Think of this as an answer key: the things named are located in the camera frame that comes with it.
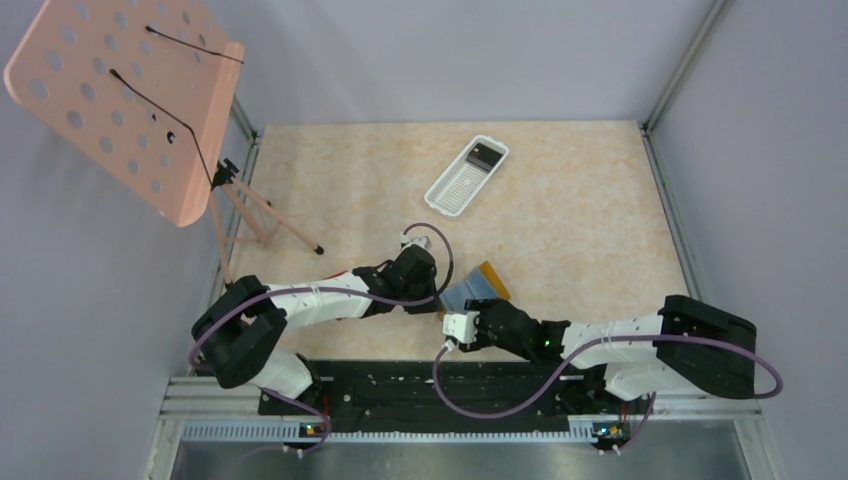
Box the pink perforated music stand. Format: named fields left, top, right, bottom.
left=1, top=1, right=323, bottom=281

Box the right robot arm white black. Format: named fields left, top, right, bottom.
left=459, top=295, right=757, bottom=400

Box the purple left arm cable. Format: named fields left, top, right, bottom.
left=188, top=222, right=456, bottom=458

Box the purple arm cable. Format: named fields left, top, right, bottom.
left=431, top=333, right=784, bottom=455
left=188, top=222, right=456, bottom=458

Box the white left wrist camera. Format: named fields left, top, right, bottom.
left=400, top=232, right=432, bottom=251

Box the white perforated plastic tray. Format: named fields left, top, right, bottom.
left=424, top=135, right=510, bottom=218

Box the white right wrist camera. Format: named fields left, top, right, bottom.
left=442, top=311, right=479, bottom=345

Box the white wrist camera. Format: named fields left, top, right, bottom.
left=400, top=232, right=432, bottom=251
left=442, top=311, right=479, bottom=345

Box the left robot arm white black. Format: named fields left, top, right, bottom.
left=190, top=244, right=439, bottom=402

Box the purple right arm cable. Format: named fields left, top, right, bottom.
left=431, top=333, right=784, bottom=455

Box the red white grid card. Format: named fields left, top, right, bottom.
left=325, top=270, right=350, bottom=279

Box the black card stack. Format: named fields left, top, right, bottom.
left=465, top=143, right=504, bottom=173

